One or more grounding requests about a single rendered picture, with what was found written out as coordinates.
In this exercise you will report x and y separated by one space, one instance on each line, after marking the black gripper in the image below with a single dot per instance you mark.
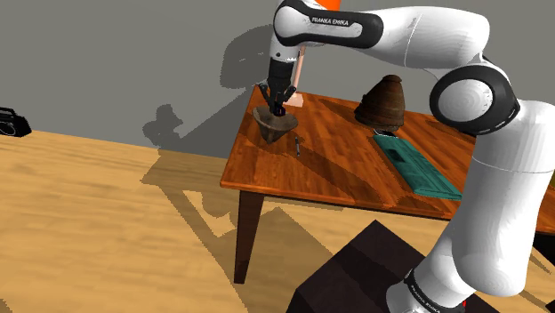
279 76

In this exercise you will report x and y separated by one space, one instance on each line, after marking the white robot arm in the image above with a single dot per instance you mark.
498 208

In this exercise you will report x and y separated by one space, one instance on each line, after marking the pink lamp with orange shade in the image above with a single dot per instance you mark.
298 71

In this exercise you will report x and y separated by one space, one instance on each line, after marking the brown cone-shaped bowl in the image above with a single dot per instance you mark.
273 125

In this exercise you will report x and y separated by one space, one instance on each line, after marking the black pen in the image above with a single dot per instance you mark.
297 146

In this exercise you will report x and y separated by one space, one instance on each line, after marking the brown wooden table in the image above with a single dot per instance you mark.
334 169

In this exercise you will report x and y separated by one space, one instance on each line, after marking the brown ribbed dome-shaped object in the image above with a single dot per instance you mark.
381 104

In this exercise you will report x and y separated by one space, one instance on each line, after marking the teal flat book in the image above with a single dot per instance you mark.
416 167

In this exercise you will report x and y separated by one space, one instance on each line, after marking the dark robot stand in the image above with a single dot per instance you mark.
364 268

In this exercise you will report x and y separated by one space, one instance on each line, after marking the black radio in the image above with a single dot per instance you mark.
11 123

